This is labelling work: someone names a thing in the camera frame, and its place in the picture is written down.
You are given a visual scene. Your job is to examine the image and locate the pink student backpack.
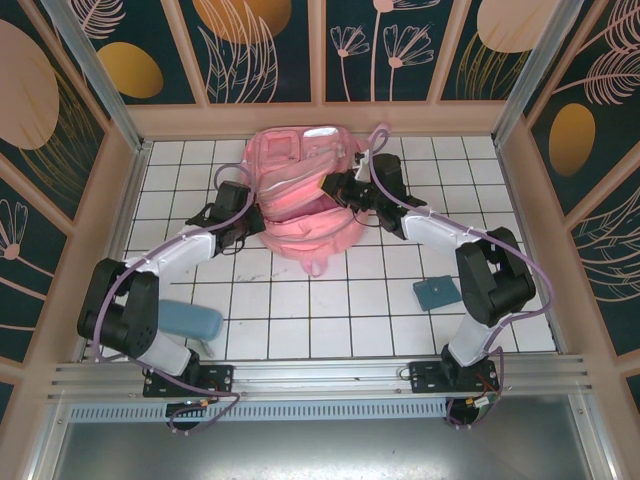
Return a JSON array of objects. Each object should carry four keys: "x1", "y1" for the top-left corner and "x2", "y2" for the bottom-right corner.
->
[{"x1": 242, "y1": 119, "x2": 394, "y2": 279}]

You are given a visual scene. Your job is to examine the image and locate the blue pencil case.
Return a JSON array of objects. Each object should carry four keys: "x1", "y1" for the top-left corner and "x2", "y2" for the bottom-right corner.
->
[{"x1": 158, "y1": 298, "x2": 224, "y2": 359}]

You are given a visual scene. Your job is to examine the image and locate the grey metal sheet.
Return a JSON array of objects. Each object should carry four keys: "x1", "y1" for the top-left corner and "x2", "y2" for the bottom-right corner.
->
[{"x1": 49, "y1": 418, "x2": 612, "y2": 480}]

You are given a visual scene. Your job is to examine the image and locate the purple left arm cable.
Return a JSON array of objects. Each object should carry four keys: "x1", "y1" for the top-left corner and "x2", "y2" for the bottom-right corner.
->
[{"x1": 94, "y1": 162, "x2": 262, "y2": 437}]

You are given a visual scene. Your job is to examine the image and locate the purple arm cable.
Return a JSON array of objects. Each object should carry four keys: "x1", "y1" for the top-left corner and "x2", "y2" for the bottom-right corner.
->
[
  {"x1": 366, "y1": 126, "x2": 557, "y2": 431},
  {"x1": 94, "y1": 162, "x2": 262, "y2": 437}
]

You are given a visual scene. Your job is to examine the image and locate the aluminium frame post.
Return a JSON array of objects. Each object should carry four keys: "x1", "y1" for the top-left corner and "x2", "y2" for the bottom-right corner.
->
[
  {"x1": 492, "y1": 0, "x2": 587, "y2": 147},
  {"x1": 39, "y1": 0, "x2": 152, "y2": 152}
]

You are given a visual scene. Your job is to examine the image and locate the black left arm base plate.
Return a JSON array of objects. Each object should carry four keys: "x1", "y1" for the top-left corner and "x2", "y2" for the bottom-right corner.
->
[{"x1": 143, "y1": 364, "x2": 236, "y2": 398}]

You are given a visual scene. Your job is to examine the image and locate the aluminium mounting rail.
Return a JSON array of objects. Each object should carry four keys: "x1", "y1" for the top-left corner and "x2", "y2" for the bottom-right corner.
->
[{"x1": 47, "y1": 353, "x2": 597, "y2": 402}]

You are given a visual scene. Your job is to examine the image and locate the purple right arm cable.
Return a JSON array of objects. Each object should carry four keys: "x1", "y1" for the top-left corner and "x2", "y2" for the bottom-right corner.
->
[{"x1": 366, "y1": 126, "x2": 557, "y2": 431}]

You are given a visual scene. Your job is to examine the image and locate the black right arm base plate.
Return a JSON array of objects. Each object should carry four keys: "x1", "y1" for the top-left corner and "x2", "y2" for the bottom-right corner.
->
[{"x1": 408, "y1": 359, "x2": 500, "y2": 395}]

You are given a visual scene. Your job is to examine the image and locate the slotted grey cable duct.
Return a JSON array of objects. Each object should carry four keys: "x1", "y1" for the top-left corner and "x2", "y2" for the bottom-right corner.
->
[{"x1": 67, "y1": 401, "x2": 451, "y2": 422}]

